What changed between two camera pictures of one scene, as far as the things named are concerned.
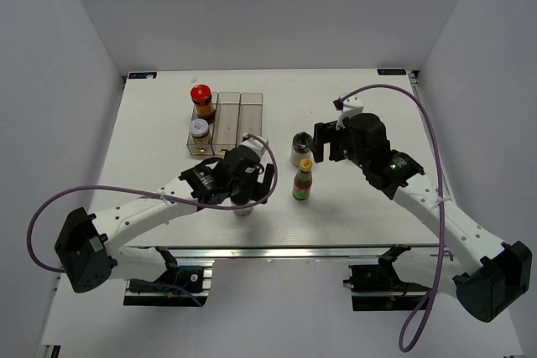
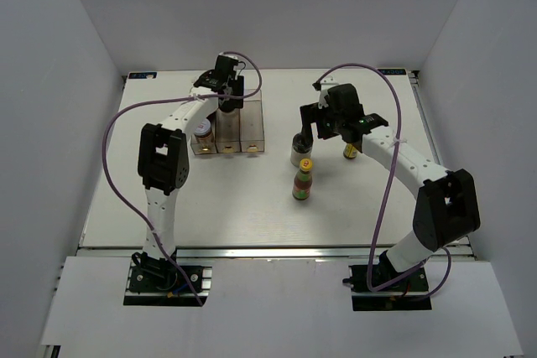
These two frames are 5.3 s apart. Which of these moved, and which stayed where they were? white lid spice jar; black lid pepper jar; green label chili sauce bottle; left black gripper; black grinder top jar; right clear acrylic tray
Moved: left black gripper; black lid pepper jar
Stayed: right clear acrylic tray; black grinder top jar; green label chili sauce bottle; white lid spice jar
